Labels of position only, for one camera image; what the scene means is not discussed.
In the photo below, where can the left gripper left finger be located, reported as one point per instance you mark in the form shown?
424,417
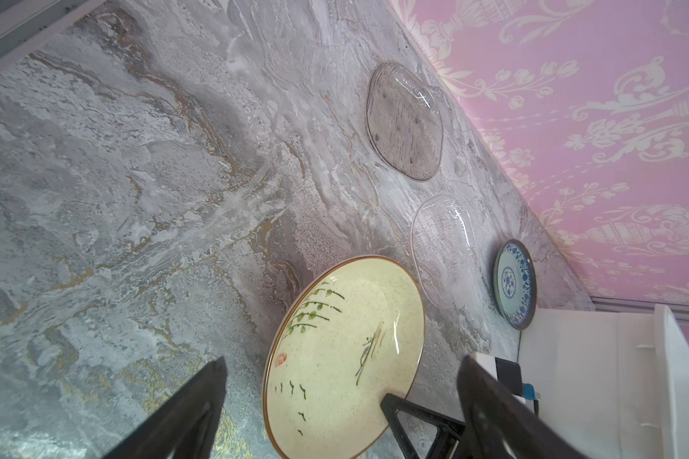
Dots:
186,425

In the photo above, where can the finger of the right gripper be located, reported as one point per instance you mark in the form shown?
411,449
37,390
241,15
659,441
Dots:
405,417

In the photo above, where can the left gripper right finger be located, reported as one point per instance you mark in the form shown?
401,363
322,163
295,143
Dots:
497,425

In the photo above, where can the white plastic bin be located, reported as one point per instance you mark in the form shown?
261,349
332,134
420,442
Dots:
613,385

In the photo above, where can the cream plate with grass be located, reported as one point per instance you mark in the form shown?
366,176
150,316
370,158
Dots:
353,336

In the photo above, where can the small blue patterned plate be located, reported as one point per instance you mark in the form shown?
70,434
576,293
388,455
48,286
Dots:
515,284

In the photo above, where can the clear glass plate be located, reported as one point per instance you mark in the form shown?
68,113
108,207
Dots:
444,249

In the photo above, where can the smoky grey glass plate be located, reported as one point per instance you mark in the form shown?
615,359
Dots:
403,121

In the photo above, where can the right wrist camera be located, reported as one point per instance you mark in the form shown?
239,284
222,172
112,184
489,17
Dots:
510,375

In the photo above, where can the left aluminium corner post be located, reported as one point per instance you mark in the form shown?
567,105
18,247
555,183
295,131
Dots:
25,25

